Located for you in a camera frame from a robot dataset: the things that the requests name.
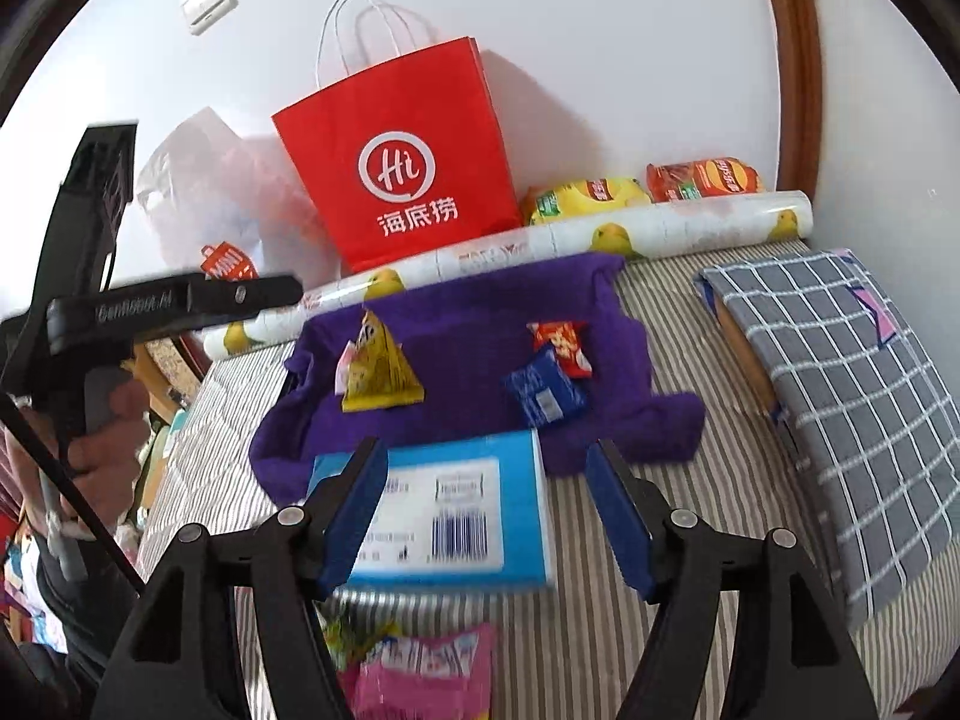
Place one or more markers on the pink cartoon snack packet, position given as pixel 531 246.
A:
pixel 427 675

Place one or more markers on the white plastic shopping bag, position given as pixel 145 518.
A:
pixel 225 195

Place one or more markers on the brown wooden door frame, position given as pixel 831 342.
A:
pixel 795 52

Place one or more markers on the orange chip bag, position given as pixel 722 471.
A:
pixel 705 178

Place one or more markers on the red paper bag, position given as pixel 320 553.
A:
pixel 405 127

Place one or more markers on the yellow chip bag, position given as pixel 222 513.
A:
pixel 592 199

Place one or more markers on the white light switch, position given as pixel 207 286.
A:
pixel 210 1

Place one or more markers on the purple towel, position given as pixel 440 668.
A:
pixel 465 315

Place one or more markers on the person's left forearm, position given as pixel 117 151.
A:
pixel 82 615

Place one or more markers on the striped mattress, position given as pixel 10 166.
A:
pixel 727 480

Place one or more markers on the light pink snack packet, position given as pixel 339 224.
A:
pixel 346 367

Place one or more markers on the duck print wallpaper roll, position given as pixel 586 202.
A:
pixel 675 229

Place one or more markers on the blue snack packet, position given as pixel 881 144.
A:
pixel 544 390

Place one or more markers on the lime green snack packet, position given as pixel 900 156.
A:
pixel 345 641

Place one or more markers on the person's left hand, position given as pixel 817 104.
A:
pixel 112 457

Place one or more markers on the grey checked folded cloth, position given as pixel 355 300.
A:
pixel 862 390

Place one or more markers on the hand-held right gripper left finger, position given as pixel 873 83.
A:
pixel 356 517

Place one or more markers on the light blue cardboard box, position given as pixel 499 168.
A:
pixel 465 517

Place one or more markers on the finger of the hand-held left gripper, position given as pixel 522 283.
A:
pixel 247 294

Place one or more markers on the yellow triangular snack packet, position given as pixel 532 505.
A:
pixel 382 371

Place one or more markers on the red snack packet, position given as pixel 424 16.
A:
pixel 562 349

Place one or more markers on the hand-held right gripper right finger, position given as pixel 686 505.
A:
pixel 622 525

